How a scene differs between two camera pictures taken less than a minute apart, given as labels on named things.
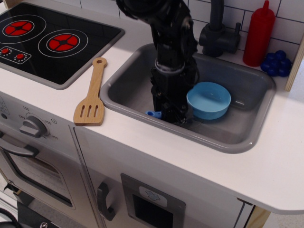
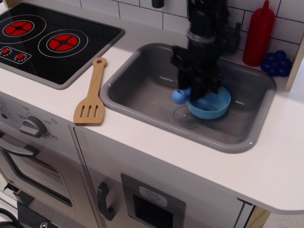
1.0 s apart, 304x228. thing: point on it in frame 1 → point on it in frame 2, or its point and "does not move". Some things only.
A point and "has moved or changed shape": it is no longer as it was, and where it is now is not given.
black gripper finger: [159, 103] → [185, 79]
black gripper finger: [177, 114] → [200, 87]
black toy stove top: [52, 46] does not move
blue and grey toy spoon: [156, 114] has moved or changed shape
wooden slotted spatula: [90, 110] does not move
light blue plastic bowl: [209, 100] does not move
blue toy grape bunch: [276, 64] does not move
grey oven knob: [33, 126] does not move
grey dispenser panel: [150, 208] does not move
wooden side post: [297, 65] does not move
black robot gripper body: [174, 86] → [198, 65]
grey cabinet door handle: [108, 213] does not move
